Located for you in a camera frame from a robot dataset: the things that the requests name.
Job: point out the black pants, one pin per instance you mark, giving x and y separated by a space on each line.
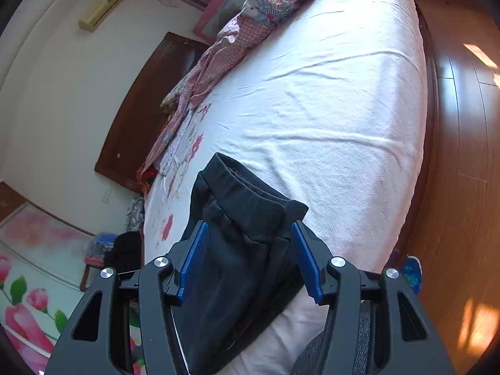
242 250

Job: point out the red cloth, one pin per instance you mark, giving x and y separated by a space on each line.
147 175

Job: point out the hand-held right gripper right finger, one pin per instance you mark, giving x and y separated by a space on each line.
306 258

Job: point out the bed with pink sheet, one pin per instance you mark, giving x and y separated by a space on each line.
312 125

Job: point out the red bed guard rail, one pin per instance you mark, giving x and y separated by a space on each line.
218 11

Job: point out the person's grey trousers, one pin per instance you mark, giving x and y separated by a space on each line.
312 359

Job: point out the wooden chair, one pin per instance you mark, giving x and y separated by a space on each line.
90 275

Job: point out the floral wardrobe door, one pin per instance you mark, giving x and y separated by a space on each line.
39 250

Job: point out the lilac floral pillow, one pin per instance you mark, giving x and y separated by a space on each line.
174 160

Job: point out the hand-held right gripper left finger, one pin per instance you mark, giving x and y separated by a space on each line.
193 258

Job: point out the pink checkered quilt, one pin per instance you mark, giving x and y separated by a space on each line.
230 47

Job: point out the clear plastic bag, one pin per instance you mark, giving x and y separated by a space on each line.
99 244

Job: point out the blue slipper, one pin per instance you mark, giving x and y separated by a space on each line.
412 275

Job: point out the beige air conditioner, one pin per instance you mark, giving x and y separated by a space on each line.
103 4

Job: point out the white wall socket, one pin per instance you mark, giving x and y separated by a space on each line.
107 196

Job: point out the grey patterned cloth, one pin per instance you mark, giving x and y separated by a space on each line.
136 214

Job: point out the dark wooden headboard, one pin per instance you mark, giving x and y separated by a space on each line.
132 125

